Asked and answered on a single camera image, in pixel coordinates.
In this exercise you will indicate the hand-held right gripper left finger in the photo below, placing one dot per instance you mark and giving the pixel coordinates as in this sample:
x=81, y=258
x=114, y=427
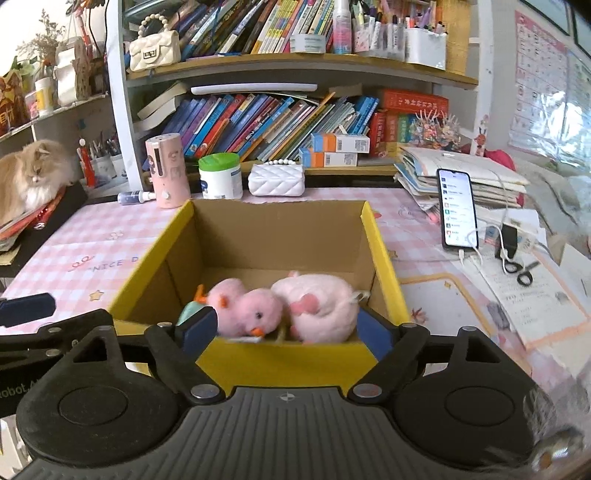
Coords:
x=203, y=327

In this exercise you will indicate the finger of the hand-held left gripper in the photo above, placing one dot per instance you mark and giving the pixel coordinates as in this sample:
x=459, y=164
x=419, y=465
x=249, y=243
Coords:
x=27, y=309

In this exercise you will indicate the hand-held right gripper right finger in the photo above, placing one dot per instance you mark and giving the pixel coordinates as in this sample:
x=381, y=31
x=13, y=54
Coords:
x=371, y=334

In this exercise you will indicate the green blue toy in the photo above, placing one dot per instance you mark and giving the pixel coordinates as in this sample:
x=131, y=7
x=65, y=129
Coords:
x=189, y=314

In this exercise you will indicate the small pink plush duck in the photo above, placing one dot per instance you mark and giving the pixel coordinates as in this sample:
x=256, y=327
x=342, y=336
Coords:
x=244, y=309

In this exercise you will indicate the large pink plush toy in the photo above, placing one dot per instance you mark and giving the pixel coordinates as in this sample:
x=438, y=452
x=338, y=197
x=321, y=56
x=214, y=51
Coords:
x=323, y=295

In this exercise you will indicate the yellow cardboard box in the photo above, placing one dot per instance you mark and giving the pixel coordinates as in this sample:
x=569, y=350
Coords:
x=277, y=240

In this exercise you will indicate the person's right forearm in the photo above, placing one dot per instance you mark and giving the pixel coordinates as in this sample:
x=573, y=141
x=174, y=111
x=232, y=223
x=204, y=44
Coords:
x=558, y=415

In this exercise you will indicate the orange fluffy cat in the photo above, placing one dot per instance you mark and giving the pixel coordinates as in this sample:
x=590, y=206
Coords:
x=32, y=175

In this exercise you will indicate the small spray bottle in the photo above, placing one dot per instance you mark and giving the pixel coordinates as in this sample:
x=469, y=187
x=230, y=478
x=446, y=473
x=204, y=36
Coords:
x=134, y=197

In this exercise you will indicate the white jar green lid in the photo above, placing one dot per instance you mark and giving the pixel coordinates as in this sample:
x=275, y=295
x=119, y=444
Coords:
x=221, y=180

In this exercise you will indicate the smartphone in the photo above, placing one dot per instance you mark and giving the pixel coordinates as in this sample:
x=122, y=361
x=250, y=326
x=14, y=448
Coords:
x=457, y=210

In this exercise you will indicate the pink humidifier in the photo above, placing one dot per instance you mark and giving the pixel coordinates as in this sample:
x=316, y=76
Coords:
x=166, y=170

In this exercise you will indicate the white pen holder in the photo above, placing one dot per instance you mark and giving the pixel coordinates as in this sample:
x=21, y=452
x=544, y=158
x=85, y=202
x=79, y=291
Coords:
x=104, y=166

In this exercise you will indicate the black scissors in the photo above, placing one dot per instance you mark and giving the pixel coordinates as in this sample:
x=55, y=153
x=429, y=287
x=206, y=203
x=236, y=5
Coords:
x=524, y=277

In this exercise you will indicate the black charger plug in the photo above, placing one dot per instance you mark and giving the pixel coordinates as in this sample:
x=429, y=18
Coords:
x=508, y=242

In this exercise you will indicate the white quilted handbag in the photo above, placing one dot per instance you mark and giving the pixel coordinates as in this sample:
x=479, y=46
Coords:
x=277, y=180

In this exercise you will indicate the printed paper sheet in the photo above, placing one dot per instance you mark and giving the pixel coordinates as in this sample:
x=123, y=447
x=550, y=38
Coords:
x=535, y=300

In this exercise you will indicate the orange blue white carton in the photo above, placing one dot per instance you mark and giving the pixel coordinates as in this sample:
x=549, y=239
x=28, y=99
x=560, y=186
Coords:
x=330, y=159
x=341, y=143

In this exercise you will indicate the stack of paper booklets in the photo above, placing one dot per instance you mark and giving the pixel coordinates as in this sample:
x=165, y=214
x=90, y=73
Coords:
x=461, y=161

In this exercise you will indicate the red gold box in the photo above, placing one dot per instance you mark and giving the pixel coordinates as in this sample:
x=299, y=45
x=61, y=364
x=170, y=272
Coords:
x=11, y=106

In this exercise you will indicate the row of colourful books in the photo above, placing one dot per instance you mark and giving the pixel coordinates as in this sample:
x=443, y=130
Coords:
x=258, y=124

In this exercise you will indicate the white cup yellow label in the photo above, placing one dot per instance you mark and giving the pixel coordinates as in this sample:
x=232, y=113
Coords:
x=45, y=97

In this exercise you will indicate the colourful spiky ornament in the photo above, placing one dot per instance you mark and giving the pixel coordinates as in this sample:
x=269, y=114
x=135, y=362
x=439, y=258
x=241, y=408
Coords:
x=436, y=131

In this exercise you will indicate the red boxed book set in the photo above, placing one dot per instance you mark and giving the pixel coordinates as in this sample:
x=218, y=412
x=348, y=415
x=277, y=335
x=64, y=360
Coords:
x=411, y=104

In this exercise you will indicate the white marker holder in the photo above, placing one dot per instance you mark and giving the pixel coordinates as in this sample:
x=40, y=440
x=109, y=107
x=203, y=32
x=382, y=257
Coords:
x=425, y=48

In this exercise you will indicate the clear pen holder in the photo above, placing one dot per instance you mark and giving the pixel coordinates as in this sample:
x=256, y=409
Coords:
x=378, y=37

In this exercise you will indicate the row of shelf books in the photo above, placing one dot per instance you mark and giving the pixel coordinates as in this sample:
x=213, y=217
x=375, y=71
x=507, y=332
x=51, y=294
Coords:
x=240, y=27

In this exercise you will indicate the pink blue spray bottle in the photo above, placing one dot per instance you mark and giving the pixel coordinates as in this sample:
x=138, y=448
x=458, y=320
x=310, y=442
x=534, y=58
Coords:
x=341, y=32

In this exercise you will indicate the alphabet wall poster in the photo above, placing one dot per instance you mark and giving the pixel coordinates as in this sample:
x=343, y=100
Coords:
x=540, y=83

